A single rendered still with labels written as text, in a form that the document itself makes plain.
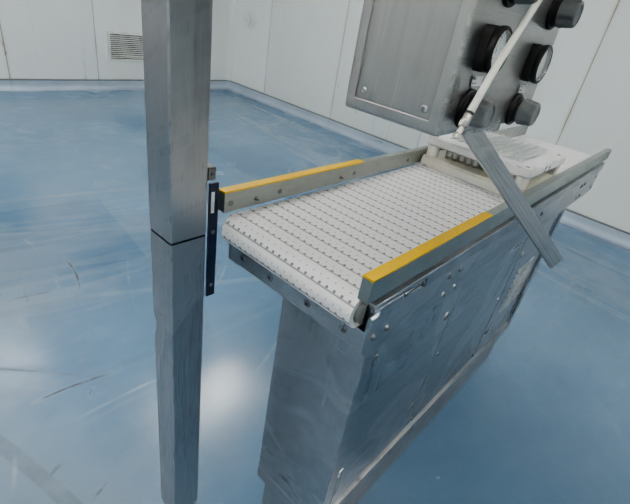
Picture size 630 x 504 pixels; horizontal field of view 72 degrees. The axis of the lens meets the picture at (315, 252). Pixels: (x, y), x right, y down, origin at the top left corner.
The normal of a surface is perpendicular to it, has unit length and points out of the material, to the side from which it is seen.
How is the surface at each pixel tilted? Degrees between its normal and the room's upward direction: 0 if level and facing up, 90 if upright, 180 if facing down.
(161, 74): 90
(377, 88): 90
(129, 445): 0
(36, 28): 90
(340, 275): 0
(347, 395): 90
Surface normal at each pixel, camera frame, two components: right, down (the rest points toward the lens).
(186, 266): 0.72, 0.43
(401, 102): -0.67, 0.28
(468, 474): 0.15, -0.85
